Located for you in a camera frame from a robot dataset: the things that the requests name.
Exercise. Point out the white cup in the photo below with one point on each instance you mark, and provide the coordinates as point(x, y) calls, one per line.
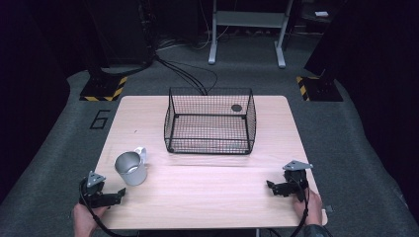
point(133, 171)

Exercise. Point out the white metal desk frame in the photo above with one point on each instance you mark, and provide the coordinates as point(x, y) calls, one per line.
point(247, 19)

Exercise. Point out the black round table grommet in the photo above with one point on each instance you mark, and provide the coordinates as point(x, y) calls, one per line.
point(236, 107)

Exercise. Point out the small white box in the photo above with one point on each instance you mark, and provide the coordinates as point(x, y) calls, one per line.
point(321, 14)

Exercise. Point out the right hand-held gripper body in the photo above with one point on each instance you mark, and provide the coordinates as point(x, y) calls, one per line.
point(296, 182)

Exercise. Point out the striped black stand base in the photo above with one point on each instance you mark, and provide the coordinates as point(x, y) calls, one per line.
point(103, 89)
point(321, 89)

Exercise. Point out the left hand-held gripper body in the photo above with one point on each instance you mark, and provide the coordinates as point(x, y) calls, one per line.
point(95, 197)

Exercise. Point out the person's left hand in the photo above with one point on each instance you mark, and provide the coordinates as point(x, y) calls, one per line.
point(84, 220)

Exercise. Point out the person's right hand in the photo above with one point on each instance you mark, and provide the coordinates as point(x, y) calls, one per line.
point(313, 209)

